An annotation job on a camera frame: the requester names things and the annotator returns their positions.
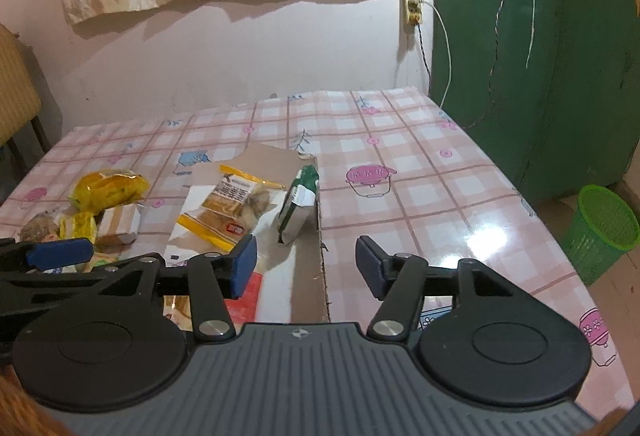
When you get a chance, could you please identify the red label clear snack packet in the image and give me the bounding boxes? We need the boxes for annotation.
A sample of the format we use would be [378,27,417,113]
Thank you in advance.
[163,272,262,332]

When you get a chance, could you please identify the yellow-sealed egg yolk pastry packet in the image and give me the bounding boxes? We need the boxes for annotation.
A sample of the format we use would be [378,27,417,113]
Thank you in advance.
[177,165,284,253]

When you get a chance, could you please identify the orange yellow crinkly snack bag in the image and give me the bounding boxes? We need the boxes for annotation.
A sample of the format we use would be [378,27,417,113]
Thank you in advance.
[68,169,150,216]

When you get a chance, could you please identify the green white snack packet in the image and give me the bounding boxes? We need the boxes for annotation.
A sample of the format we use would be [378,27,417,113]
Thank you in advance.
[277,165,319,245]

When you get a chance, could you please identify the clear cookie packet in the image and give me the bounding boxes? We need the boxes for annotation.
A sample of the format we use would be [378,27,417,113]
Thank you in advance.
[18,211,60,243]

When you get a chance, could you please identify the yellow small snack packet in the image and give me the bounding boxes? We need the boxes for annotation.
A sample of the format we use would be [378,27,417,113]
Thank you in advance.
[58,211,98,243]

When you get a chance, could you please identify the green label cracker packet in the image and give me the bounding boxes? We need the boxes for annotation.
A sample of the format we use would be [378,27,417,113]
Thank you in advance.
[79,253,119,273]

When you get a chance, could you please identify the cardboard box with flaps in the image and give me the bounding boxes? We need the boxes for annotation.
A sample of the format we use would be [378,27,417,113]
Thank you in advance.
[181,143,329,323]

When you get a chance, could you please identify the brown white boxy snack packet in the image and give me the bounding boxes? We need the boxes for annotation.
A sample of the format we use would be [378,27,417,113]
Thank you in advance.
[96,203,142,246]

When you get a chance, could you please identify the pink checkered tablecloth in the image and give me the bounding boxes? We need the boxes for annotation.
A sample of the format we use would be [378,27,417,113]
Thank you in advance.
[1,88,634,416]

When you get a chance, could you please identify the wooden chair with woven cushion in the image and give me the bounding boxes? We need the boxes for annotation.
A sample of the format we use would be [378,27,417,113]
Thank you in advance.
[0,25,51,175]

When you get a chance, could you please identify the green plastic waste basket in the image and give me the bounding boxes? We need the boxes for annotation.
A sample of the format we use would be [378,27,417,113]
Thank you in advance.
[560,185,639,286]

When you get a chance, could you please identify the green wooden door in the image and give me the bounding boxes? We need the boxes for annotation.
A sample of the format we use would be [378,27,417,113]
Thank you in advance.
[432,0,639,204]

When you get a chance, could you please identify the yellow wall power socket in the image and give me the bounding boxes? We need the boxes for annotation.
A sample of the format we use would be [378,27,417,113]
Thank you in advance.
[402,0,422,26]

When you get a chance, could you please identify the white power cable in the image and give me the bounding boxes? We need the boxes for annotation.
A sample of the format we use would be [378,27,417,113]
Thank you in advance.
[403,0,454,110]

